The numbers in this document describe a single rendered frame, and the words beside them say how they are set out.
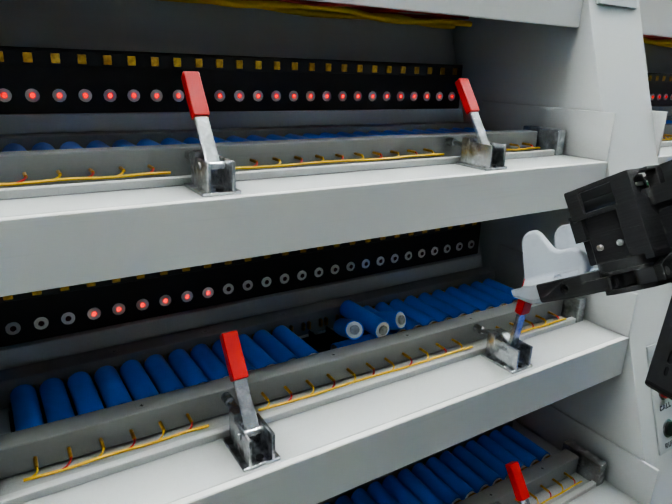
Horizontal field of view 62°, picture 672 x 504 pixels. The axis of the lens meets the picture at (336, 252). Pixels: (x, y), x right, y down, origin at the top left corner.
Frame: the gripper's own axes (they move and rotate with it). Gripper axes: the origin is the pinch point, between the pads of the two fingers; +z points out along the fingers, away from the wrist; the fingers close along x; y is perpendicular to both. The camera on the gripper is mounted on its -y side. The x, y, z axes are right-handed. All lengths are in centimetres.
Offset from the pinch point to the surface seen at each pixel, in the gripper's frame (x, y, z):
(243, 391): 26.7, -1.3, 4.1
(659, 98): -59, 26, 14
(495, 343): 1.0, -3.6, 5.1
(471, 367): 3.9, -5.1, 6.0
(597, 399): -15.9, -13.6, 9.2
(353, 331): 13.5, 0.8, 9.3
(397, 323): 8.4, 0.5, 9.5
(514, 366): 1.0, -5.9, 3.5
